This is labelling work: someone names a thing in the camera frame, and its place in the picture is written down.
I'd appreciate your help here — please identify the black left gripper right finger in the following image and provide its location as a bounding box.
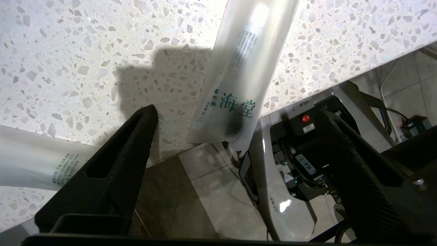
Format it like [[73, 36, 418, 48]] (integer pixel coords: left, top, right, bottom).
[[318, 109, 437, 241]]

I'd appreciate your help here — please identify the translucent packet with dark comb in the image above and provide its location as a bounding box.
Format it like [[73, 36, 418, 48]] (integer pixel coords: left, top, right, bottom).
[[186, 0, 301, 158]]

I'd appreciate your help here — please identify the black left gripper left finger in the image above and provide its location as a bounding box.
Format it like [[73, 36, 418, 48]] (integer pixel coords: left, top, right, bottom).
[[34, 104, 159, 233]]

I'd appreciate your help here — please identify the black power adapter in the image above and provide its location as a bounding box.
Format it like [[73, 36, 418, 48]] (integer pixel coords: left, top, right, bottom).
[[402, 115, 433, 138]]

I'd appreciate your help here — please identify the long packet with green label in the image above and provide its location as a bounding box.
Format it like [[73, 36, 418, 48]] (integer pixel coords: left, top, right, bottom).
[[0, 125, 100, 192]]

